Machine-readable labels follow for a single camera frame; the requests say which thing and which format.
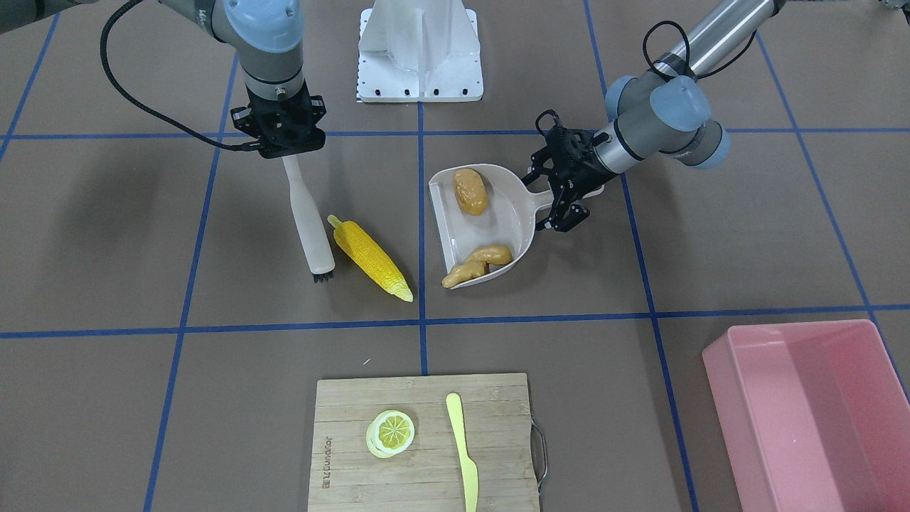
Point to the brown toy potato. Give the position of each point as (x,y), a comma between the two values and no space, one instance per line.
(470,191)

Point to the yellow toy lemon slice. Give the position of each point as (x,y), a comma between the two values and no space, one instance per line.
(390,433)

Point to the yellow plastic knife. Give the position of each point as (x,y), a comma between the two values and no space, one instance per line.
(469,470)

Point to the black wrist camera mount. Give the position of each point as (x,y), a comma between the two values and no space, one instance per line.
(549,125)

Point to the pink plastic bin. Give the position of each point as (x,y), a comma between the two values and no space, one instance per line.
(814,416)

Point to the yellow toy corn cob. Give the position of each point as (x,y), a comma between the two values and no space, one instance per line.
(367,254)

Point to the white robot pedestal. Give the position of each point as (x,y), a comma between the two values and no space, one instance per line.
(419,51)

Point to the wooden cutting board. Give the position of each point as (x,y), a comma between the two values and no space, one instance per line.
(345,476)

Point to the beige plastic dustpan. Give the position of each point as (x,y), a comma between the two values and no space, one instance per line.
(510,219)

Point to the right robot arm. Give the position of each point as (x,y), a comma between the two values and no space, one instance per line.
(229,74)

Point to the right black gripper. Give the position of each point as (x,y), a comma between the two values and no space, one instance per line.
(244,119)

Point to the tan toy ginger root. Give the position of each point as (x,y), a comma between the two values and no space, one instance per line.
(478,264)

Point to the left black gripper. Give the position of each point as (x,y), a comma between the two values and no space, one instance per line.
(584,164)

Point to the beige hand brush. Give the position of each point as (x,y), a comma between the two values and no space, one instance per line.
(309,223)

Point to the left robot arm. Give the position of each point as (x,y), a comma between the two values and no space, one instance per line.
(663,111)

